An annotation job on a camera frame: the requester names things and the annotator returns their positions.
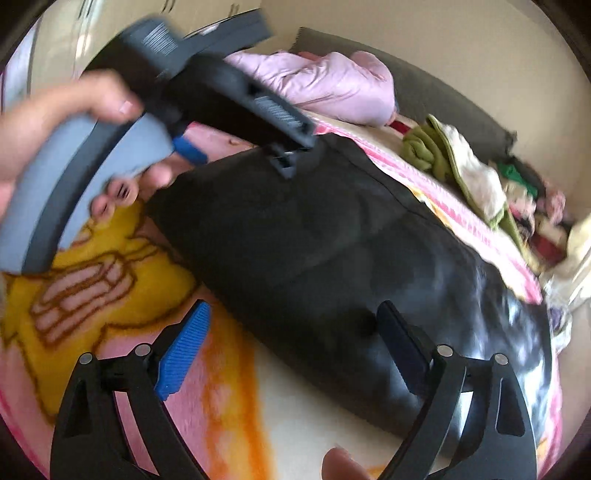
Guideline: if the person's left hand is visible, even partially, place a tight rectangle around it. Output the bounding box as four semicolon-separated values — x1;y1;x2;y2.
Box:
0;75;176;217

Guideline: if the bright green garment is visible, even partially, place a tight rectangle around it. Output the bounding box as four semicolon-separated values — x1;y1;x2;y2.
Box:
499;164;539;197

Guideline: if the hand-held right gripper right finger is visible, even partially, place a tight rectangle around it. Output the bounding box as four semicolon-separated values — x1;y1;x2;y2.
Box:
376;300;539;480

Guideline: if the grey headboard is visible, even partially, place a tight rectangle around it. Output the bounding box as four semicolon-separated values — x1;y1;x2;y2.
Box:
288;27;518;148

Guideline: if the person's right hand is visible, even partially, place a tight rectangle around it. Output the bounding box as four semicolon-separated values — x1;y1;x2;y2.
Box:
321;447;372;480

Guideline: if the black garment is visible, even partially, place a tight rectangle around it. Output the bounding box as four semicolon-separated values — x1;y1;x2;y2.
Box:
145;131;555;444

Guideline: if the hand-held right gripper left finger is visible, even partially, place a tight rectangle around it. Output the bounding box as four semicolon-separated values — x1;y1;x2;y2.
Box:
50;299;213;480

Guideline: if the pile of mixed clothes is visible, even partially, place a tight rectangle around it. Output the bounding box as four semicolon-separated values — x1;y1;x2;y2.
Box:
489;157;591;342

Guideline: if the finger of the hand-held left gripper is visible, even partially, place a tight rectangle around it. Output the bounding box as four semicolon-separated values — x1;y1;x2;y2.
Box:
172;133;211;167
171;55;319;181

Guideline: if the pink printed blanket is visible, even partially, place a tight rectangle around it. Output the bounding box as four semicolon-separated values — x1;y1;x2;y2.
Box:
0;111;564;480

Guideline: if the pink quilted jacket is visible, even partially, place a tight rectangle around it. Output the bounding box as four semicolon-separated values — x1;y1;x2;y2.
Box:
224;48;400;127

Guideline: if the olive green cloth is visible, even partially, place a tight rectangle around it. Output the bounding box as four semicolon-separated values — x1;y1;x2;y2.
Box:
401;114;458;183

